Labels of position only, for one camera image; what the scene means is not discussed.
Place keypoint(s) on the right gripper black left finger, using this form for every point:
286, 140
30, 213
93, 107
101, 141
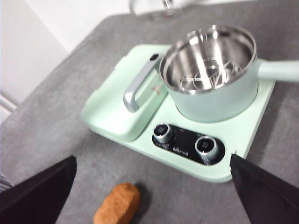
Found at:
35, 200

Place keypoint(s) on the glass lid with green knob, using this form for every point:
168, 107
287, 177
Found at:
149, 12

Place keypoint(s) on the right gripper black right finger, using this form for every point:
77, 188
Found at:
268, 196

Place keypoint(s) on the brown potato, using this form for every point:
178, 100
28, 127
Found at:
119, 205

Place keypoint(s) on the black control panel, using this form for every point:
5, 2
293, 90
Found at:
184, 149

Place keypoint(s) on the silver control knob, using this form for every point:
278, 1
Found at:
162, 131
205, 145

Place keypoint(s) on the green grill cover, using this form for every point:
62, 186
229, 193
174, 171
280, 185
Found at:
112, 116

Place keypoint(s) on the green breakfast machine base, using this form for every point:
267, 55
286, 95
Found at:
163, 116

